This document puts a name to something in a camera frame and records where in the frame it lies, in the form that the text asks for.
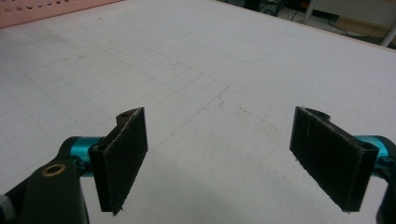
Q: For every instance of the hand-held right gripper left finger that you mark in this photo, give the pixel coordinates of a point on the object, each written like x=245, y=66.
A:
x=120, y=168

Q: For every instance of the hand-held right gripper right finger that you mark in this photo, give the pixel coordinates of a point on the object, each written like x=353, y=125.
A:
x=330, y=161

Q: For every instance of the pink plastic basket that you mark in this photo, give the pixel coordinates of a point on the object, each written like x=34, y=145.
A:
x=37, y=11

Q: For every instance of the white grid mat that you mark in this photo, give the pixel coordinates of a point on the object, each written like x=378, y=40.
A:
x=218, y=62

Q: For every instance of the white metal stand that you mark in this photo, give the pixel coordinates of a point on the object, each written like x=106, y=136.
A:
x=308, y=12

